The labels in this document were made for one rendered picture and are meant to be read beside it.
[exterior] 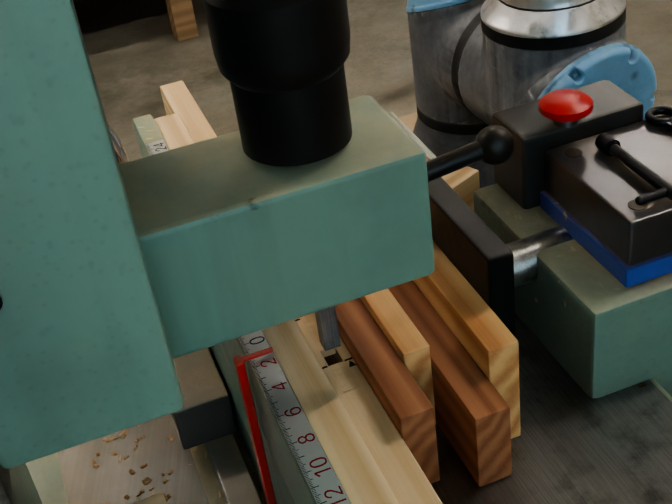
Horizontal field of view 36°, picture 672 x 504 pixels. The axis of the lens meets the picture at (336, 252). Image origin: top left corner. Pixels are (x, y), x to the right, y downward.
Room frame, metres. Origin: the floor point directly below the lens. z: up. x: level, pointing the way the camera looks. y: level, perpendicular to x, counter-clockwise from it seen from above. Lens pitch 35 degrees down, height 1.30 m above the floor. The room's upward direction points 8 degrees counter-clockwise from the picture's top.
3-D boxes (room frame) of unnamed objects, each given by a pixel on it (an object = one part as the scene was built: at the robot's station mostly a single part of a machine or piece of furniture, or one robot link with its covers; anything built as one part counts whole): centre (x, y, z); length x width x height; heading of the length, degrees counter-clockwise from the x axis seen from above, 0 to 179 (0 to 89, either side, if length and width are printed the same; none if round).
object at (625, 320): (0.49, -0.17, 0.92); 0.15 x 0.13 x 0.09; 16
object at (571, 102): (0.51, -0.14, 1.02); 0.03 x 0.03 x 0.01
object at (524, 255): (0.47, -0.10, 0.95); 0.09 x 0.07 x 0.09; 16
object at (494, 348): (0.47, -0.05, 0.93); 0.18 x 0.02 x 0.07; 16
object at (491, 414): (0.44, -0.04, 0.92); 0.18 x 0.02 x 0.05; 16
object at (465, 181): (0.60, -0.08, 0.92); 0.04 x 0.03 x 0.03; 129
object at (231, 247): (0.42, 0.03, 1.03); 0.14 x 0.07 x 0.09; 106
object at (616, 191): (0.49, -0.17, 0.99); 0.13 x 0.11 x 0.06; 16
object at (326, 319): (0.42, 0.01, 0.97); 0.01 x 0.01 x 0.05; 16
